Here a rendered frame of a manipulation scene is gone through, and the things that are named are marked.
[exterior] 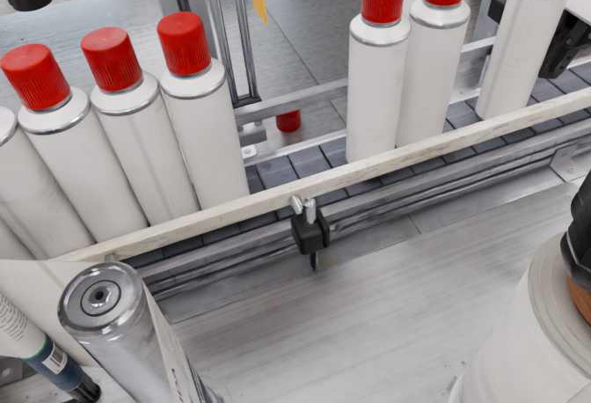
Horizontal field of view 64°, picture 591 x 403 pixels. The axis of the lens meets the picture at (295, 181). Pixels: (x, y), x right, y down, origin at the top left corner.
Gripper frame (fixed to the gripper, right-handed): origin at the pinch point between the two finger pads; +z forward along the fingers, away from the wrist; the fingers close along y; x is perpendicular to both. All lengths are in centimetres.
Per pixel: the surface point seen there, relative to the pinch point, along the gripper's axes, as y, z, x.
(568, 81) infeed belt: -1.8, 3.7, 8.2
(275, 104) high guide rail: -3.0, 8.7, -29.8
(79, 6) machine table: -62, 28, -44
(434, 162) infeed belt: 3.6, 11.3, -12.7
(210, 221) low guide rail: 4.2, 16.8, -36.8
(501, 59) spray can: 0.3, 0.4, -7.9
